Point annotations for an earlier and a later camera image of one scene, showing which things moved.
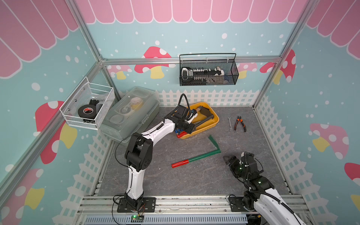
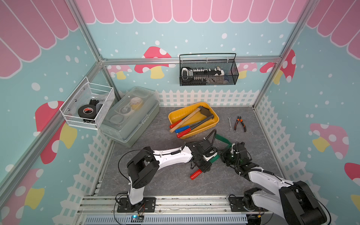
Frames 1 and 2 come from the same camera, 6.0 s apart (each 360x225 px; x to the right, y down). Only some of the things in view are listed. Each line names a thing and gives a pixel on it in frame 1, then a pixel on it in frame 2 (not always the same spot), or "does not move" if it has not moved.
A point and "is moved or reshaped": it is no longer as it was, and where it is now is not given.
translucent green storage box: x=129 y=115 does not move
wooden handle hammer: x=205 y=111 is moved or reshaped
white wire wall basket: x=87 y=106 does not move
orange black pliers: x=239 y=119 does not move
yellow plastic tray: x=206 y=125 does not move
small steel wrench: x=230 y=129 does not move
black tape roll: x=87 y=111 does not move
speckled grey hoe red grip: x=206 y=112 is moved or reshaped
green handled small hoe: x=216 y=152 is moved or reshaped
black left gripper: x=190 y=129 -> x=204 y=168
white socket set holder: x=189 y=74 does not move
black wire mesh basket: x=208 y=69 does not move
